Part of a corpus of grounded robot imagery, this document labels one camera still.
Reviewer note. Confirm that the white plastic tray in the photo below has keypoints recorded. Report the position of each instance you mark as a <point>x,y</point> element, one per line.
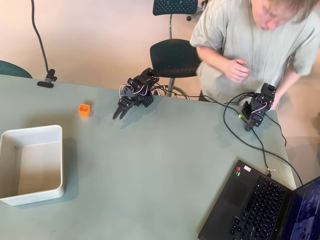
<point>40,165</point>

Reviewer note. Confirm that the person in grey t-shirt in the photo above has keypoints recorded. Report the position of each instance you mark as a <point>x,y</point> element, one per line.
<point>262,50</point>

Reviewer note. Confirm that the black leader arm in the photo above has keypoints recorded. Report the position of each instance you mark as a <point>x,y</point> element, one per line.
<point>260,100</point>

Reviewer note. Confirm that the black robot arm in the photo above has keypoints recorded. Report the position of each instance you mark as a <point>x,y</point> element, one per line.
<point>140,81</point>

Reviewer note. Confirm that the person's left hand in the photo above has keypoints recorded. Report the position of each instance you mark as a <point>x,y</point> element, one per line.
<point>276,102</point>

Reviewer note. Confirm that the small orange cube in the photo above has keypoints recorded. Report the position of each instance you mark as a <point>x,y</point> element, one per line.
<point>84,113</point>

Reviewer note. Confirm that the black laptop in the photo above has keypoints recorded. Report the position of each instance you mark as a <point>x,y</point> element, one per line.
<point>250,200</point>

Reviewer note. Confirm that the person's left forearm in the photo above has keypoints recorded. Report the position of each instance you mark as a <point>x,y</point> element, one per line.
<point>290,85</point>

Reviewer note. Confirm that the office chair wheel base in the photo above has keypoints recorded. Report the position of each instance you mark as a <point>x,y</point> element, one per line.
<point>189,18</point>

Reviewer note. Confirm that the person's right forearm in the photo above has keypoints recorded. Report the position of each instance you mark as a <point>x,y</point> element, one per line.
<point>212,58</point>

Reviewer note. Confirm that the dark green chrome chair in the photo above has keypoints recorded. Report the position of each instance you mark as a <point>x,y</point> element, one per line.
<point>172,57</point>

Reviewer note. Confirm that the black gooseneck phone mount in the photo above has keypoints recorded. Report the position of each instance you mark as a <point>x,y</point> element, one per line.
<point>47,80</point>

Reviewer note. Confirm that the person's right hand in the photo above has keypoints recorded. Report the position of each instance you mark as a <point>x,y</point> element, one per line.
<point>236,71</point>

